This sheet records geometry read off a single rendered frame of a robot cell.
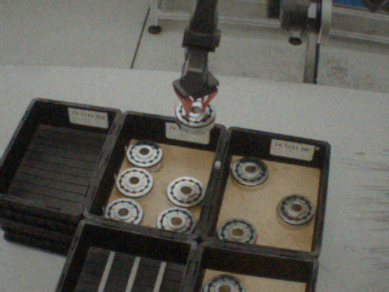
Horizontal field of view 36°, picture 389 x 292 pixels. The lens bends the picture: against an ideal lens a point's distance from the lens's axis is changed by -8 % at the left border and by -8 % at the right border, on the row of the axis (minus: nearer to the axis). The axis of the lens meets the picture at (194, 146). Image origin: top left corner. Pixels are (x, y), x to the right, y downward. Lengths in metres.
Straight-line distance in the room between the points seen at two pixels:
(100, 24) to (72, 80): 1.53
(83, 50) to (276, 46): 1.11
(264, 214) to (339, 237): 0.28
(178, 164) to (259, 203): 0.26
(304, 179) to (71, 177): 0.66
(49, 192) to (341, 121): 1.03
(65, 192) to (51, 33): 2.15
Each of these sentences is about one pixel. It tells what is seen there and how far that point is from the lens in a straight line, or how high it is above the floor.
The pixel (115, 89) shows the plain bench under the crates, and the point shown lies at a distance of 2.24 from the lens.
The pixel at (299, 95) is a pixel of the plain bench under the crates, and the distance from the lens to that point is 2.25.
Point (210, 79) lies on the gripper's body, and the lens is 1.58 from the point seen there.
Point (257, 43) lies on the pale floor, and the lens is 3.64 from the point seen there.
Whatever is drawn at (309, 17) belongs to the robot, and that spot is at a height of 1.15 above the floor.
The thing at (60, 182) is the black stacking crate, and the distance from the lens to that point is 1.79.
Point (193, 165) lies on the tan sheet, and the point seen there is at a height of 0.83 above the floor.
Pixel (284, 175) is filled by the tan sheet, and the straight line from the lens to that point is 1.80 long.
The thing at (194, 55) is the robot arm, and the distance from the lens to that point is 1.46.
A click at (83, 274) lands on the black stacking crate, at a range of 1.60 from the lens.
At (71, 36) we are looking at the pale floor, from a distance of 3.75.
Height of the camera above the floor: 2.17
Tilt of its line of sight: 46 degrees down
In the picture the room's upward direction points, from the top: 1 degrees clockwise
